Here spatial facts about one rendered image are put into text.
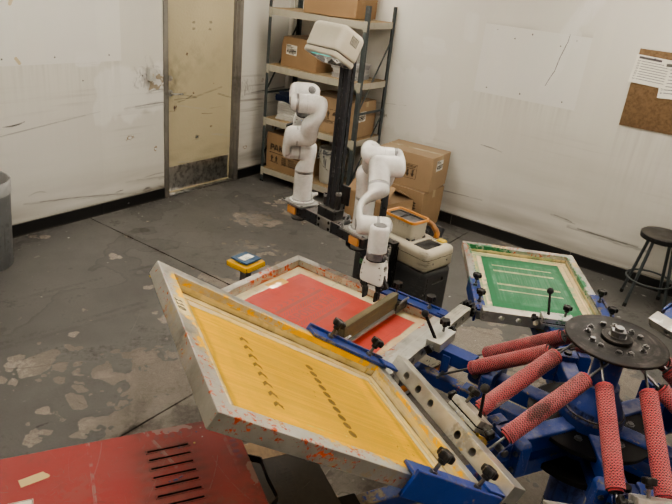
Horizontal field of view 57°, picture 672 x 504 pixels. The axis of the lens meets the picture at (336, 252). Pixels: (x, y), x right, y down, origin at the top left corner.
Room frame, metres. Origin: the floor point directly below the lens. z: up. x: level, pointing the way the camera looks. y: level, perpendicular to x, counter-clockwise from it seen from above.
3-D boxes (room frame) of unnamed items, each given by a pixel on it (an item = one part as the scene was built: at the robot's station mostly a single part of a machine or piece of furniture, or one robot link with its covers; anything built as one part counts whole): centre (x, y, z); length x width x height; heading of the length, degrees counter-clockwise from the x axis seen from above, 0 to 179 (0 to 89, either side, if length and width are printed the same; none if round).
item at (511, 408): (1.99, -0.35, 0.89); 1.24 x 0.06 x 0.06; 56
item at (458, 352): (1.92, -0.46, 1.02); 0.17 x 0.06 x 0.05; 56
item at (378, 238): (2.16, -0.16, 1.36); 0.15 x 0.10 x 0.11; 4
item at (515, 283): (2.56, -0.92, 1.05); 1.08 x 0.61 x 0.23; 176
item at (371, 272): (2.12, -0.15, 1.23); 0.10 x 0.07 x 0.11; 56
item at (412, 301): (2.33, -0.34, 0.98); 0.30 x 0.05 x 0.07; 56
